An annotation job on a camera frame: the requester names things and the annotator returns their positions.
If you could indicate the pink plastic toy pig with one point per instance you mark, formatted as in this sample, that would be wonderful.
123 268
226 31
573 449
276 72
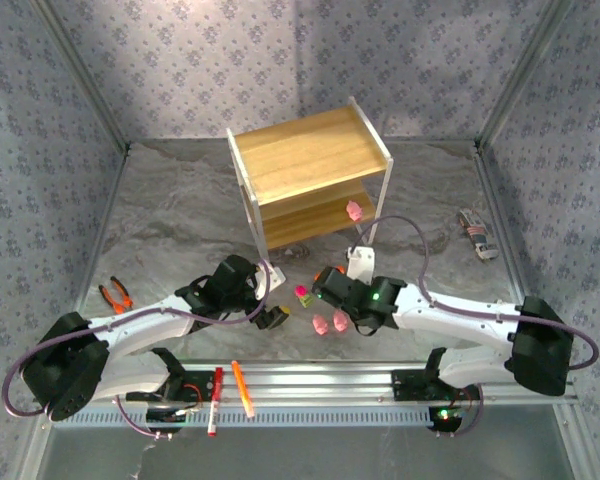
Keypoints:
354 210
339 322
320 325

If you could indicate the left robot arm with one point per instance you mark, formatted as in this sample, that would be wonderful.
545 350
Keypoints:
140 325

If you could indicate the aluminium mounting rail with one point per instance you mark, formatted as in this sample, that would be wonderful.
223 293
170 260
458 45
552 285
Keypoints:
305 385

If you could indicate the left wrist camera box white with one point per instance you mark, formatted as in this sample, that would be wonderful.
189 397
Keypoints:
275 278

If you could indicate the orange marker pen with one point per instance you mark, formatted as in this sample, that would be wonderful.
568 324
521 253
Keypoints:
243 390

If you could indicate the grey marble pattern table sheet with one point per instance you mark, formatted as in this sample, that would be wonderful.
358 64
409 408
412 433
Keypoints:
180 215

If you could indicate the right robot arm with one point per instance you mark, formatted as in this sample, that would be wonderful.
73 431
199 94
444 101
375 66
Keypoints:
460 312

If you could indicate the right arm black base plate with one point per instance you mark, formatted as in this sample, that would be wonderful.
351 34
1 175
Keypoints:
410 385

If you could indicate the left black controller board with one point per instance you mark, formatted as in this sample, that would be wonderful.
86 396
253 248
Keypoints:
165 422

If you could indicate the green toy truck pink drum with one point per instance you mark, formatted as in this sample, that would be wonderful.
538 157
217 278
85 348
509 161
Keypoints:
304 296

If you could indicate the aluminium frame post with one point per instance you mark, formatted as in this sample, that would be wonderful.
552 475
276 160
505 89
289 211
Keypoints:
520 75
84 75

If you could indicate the wooden shelf with white frame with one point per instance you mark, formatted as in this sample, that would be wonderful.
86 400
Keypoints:
305 150

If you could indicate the red and white marker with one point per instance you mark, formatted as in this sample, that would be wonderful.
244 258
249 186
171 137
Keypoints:
215 400

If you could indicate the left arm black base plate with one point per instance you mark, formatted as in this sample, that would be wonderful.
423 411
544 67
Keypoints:
202 387

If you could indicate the aluminium frame floor bar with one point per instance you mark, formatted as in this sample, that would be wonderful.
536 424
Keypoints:
109 205
490 185

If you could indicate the black controller board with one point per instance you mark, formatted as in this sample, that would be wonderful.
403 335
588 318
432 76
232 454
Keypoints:
165 422
445 421

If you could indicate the right black controller board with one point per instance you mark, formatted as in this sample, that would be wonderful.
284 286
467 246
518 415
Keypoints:
445 421

